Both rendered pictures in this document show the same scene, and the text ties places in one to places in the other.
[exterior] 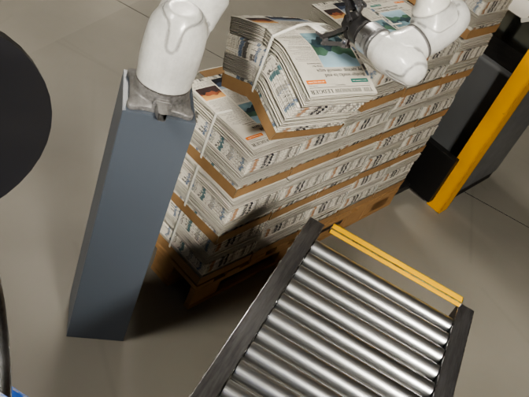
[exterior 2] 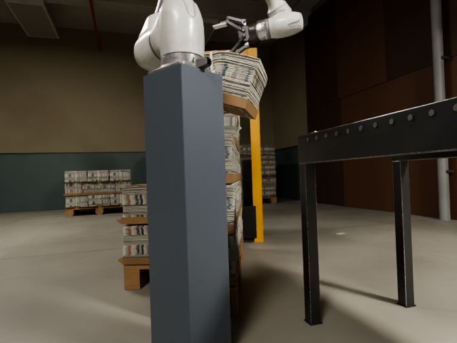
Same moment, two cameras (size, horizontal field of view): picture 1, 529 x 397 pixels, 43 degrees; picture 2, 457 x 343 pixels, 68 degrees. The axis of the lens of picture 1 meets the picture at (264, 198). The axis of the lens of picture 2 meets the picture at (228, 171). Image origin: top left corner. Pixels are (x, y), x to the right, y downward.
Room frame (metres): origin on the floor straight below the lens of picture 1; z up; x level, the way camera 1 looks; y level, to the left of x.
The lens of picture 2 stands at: (0.43, 0.78, 0.64)
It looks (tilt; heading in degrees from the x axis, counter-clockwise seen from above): 1 degrees up; 334
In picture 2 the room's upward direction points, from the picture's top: 2 degrees counter-clockwise
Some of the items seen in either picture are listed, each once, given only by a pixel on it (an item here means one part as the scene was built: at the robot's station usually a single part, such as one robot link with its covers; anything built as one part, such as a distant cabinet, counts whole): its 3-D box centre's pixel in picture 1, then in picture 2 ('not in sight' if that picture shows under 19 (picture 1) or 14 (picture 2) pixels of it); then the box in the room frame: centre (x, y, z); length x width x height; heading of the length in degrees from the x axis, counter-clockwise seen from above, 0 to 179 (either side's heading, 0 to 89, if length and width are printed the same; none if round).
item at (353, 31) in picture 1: (355, 27); (247, 33); (1.82, -0.03, 1.31); 0.09 x 0.07 x 0.08; 49
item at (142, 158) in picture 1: (123, 221); (188, 216); (1.57, 0.38, 0.50); 0.20 x 0.20 x 1.00; 24
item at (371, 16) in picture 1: (368, 26); not in sight; (2.50, -0.09, 1.06); 0.37 x 0.29 x 0.01; 62
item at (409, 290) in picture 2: not in sight; (403, 233); (1.50, -0.66, 0.34); 0.06 x 0.06 x 0.68; 81
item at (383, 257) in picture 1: (395, 264); not in sight; (1.56, -0.43, 0.81); 0.43 x 0.03 x 0.02; 81
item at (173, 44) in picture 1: (174, 42); (179, 30); (1.58, 0.39, 1.17); 0.18 x 0.16 x 0.22; 11
